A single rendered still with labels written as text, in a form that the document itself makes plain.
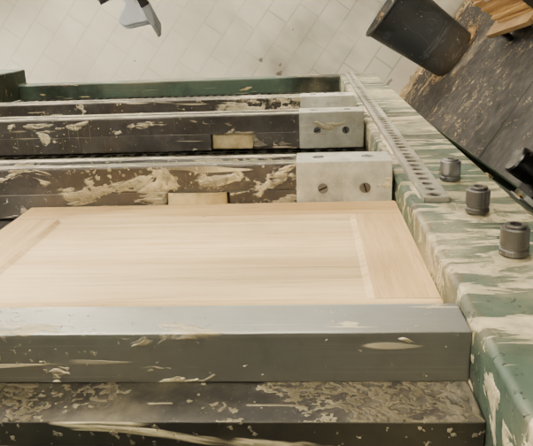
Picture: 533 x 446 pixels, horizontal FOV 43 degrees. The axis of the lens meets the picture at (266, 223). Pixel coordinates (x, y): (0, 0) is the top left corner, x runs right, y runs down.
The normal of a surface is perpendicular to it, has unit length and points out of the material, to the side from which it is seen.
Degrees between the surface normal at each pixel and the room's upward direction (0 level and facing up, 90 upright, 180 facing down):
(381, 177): 90
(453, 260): 54
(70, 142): 90
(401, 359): 90
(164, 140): 90
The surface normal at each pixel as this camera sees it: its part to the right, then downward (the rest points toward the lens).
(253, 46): 0.05, 0.15
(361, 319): -0.04, -0.95
